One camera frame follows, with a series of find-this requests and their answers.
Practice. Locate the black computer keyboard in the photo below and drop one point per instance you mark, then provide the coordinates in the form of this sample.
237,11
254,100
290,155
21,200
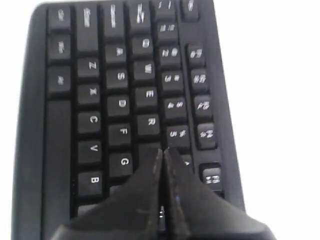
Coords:
103,83

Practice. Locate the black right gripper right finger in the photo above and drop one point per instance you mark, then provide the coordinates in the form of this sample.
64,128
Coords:
194,212

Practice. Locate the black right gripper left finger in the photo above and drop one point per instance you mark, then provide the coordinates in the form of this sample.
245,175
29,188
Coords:
131,213

